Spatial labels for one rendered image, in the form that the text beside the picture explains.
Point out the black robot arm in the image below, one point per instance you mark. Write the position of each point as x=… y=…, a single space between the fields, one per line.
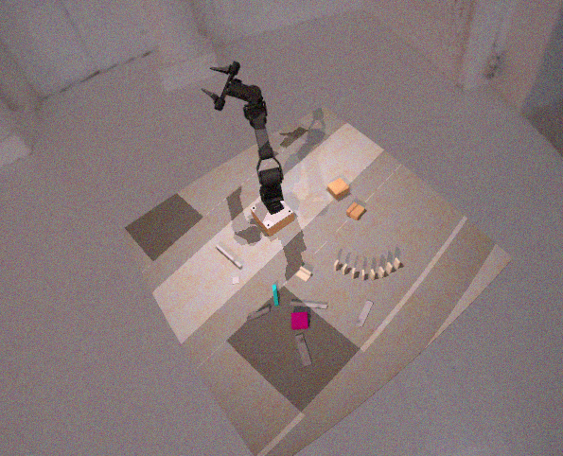
x=270 y=179

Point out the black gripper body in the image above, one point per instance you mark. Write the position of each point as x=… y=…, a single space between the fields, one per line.
x=235 y=89

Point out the cyan rectangular block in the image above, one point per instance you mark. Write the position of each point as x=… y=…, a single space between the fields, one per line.
x=275 y=297

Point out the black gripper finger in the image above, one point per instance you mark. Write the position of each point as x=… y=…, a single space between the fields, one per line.
x=214 y=96
x=222 y=69

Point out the magenta block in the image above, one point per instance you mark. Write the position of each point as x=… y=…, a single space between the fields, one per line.
x=299 y=320

